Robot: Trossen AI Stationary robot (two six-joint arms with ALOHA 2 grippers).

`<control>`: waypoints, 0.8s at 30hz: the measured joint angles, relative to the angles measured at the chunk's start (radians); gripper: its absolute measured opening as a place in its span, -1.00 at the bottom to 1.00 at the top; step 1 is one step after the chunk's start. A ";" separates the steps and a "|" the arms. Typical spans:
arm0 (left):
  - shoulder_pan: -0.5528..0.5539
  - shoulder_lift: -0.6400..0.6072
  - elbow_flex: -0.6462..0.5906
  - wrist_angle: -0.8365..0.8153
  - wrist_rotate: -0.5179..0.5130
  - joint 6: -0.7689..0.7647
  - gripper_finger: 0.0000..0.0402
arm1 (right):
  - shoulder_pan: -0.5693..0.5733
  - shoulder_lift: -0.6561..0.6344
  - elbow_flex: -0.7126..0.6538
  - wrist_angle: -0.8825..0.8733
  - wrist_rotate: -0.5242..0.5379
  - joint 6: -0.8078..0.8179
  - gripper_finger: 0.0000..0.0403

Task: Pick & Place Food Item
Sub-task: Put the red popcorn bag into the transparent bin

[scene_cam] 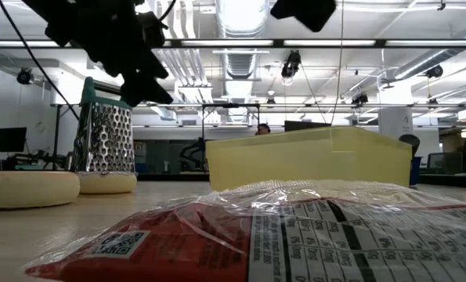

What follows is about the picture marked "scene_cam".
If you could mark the black round chair back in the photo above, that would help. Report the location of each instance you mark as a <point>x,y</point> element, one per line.
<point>409,141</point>

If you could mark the wide black monitor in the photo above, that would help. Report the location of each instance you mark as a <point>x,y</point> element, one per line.
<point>307,126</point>

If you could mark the wide silver ventilation duct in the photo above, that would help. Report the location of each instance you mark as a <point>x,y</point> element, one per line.
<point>240,15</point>

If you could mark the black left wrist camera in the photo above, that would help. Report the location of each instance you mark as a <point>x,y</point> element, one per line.
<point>152,29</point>

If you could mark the red snack bag clear wrap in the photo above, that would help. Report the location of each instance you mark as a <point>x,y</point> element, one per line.
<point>158,250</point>

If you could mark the narrow silver ventilation duct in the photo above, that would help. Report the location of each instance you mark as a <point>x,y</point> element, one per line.
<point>420,64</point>

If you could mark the grey mesh chair back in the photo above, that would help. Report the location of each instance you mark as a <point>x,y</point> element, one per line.
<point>446,162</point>

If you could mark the cream round bun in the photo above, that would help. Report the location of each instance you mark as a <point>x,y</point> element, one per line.
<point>107,183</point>
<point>29,190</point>

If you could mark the black frame bar with lights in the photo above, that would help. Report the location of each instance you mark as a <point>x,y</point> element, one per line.
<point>277,43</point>

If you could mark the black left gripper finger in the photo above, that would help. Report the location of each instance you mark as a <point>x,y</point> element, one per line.
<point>142,92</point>
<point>152,66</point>

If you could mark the person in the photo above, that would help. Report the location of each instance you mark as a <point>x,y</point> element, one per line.
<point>263,128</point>

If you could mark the dark background table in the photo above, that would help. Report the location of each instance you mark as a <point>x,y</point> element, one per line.
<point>452,180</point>

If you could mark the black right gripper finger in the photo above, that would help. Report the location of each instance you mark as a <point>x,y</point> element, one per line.
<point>307,11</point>

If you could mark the small black monitor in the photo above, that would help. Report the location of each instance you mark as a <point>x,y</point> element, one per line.
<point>11,139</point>

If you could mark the dark background cabinet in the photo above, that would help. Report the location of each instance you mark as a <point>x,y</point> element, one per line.
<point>154,156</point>

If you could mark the yellow translucent plastic bin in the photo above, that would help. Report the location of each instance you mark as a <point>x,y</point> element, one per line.
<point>315,160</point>

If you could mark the white square column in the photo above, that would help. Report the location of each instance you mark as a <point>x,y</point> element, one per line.
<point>395,121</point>

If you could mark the blue plastic bin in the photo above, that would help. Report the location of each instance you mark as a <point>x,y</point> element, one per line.
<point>415,170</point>

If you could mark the black upright pole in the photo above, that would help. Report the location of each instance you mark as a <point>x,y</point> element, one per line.
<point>57,133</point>

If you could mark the black ceiling spotlight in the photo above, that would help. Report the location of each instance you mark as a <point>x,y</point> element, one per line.
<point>291,64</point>
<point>360,99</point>
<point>435,71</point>
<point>24,76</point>

